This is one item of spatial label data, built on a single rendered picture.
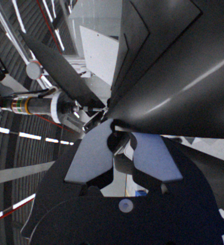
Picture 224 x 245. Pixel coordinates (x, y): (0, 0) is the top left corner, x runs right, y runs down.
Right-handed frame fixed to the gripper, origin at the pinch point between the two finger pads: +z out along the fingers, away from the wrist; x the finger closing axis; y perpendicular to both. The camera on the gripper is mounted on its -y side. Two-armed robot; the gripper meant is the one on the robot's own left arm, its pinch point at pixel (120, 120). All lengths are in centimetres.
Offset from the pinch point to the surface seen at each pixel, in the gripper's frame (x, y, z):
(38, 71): -65, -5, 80
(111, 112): -1.2, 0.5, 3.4
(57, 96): -12.1, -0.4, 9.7
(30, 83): -443, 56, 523
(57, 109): -12.0, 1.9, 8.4
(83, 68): -22, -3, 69
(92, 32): -9.6, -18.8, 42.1
